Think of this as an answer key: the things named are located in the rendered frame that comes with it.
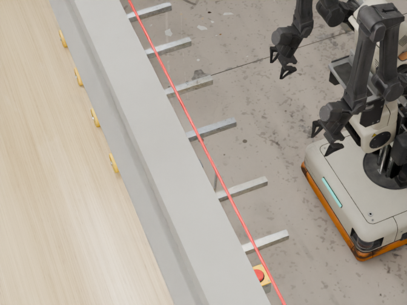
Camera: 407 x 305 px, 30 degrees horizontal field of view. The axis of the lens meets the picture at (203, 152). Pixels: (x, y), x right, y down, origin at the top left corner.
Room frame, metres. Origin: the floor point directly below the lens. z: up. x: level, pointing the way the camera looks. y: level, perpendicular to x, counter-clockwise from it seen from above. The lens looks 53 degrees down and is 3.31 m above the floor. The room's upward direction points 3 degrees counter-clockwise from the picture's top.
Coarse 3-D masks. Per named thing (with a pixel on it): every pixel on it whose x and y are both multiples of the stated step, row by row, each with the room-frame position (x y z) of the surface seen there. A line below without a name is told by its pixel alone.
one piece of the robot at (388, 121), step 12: (372, 60) 2.05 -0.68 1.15; (372, 72) 2.05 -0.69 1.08; (384, 108) 2.01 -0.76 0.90; (396, 108) 2.01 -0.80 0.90; (384, 120) 1.98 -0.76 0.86; (396, 120) 2.01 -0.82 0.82; (360, 132) 1.98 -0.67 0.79; (372, 132) 1.97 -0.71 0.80; (384, 132) 1.98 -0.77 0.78; (372, 144) 1.97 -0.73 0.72; (384, 144) 1.99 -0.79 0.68
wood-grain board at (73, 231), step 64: (0, 0) 2.81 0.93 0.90; (0, 64) 2.38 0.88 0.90; (64, 64) 2.36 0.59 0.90; (0, 128) 2.02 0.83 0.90; (64, 128) 2.00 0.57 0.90; (0, 192) 1.69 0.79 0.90; (64, 192) 1.68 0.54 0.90; (0, 256) 1.41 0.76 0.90; (64, 256) 1.39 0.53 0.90; (128, 256) 1.38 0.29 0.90
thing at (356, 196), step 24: (312, 144) 2.32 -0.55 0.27; (312, 168) 2.22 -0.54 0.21; (336, 168) 2.16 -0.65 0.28; (360, 168) 2.15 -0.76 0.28; (336, 192) 2.03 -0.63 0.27; (360, 192) 2.01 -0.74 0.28; (384, 192) 2.00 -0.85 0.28; (336, 216) 1.99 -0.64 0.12; (360, 216) 1.88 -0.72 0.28; (384, 216) 1.87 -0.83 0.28; (360, 240) 1.78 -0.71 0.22; (384, 240) 1.79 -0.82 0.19
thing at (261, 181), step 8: (264, 176) 1.73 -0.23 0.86; (240, 184) 1.70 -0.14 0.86; (248, 184) 1.69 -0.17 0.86; (256, 184) 1.69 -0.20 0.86; (264, 184) 1.70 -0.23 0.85; (216, 192) 1.66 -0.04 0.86; (224, 192) 1.66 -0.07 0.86; (232, 192) 1.66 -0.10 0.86; (240, 192) 1.67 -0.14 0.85; (224, 200) 1.64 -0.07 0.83
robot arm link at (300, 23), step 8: (296, 0) 2.21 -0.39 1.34; (304, 0) 2.18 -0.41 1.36; (312, 0) 2.19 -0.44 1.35; (296, 8) 2.20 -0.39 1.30; (304, 8) 2.18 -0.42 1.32; (312, 8) 2.19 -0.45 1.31; (296, 16) 2.20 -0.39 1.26; (304, 16) 2.17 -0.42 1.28; (312, 16) 2.18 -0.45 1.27; (296, 24) 2.20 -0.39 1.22; (304, 24) 2.17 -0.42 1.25; (312, 24) 2.18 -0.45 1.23
